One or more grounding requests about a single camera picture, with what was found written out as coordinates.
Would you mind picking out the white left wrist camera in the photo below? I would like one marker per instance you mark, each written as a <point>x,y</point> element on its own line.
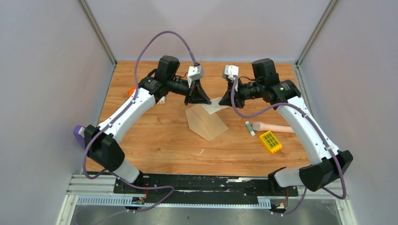
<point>194,73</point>

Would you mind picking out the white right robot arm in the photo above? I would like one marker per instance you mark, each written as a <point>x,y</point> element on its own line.
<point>327,161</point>

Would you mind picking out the white and blue building block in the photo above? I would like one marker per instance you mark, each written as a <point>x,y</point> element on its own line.
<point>161,101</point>

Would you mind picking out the white green glue stick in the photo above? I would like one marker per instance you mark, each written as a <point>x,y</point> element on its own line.
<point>250,128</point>

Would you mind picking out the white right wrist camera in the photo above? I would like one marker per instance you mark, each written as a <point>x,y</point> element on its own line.
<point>230,72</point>

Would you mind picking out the purple box with card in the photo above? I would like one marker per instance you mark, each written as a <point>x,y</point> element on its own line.
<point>78,133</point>

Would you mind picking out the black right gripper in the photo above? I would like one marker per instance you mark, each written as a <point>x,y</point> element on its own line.
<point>226,100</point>

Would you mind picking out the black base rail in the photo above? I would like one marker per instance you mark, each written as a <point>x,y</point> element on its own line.
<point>205,189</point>

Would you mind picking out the tan paper envelope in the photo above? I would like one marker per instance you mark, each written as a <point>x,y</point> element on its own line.
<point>208,126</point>

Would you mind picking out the orange curved toy track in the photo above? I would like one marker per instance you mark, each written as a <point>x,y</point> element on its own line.
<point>131,92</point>

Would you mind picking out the white slotted cable duct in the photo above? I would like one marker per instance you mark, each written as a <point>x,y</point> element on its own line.
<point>133,202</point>

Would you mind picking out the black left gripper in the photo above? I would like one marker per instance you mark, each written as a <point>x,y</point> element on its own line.
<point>197,94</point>

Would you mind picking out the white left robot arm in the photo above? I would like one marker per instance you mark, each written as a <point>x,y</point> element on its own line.
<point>102,141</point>

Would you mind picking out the yellow building block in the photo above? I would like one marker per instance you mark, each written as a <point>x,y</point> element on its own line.
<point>270,142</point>

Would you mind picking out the pink toy microphone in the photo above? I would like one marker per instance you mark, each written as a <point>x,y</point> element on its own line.
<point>259,126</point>

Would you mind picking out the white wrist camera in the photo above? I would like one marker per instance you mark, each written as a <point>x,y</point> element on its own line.
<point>194,73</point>
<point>230,72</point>

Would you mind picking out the lined letter paper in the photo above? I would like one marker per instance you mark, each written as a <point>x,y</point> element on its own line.
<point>214,106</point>

